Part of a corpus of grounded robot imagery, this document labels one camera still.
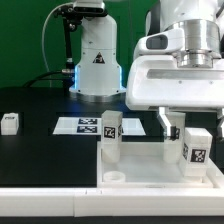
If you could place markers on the paper sheet with tags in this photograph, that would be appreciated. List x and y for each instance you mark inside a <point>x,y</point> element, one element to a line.
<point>92,126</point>

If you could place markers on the white L-shaped obstacle wall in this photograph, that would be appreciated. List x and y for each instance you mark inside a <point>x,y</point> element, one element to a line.
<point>63,182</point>

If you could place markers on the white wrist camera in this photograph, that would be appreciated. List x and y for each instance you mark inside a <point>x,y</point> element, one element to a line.
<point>167,42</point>

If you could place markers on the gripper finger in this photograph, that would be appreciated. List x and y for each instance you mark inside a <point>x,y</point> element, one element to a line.
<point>220,127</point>
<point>168,129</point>

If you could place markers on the white square tabletop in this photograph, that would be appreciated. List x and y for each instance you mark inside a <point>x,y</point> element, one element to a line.
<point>141,165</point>

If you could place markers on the black camera stand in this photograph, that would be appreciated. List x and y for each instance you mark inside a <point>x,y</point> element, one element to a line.
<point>73,14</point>

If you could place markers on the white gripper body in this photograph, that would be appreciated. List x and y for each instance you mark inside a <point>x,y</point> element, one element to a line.
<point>156,81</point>

